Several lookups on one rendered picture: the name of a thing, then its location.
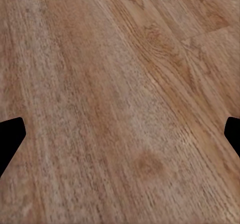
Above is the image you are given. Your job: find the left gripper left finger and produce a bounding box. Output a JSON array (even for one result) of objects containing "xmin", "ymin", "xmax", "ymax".
[{"xmin": 0, "ymin": 117, "xmax": 26, "ymax": 177}]

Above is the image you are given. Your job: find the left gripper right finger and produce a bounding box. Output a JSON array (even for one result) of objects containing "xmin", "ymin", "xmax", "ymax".
[{"xmin": 224, "ymin": 117, "xmax": 240, "ymax": 157}]

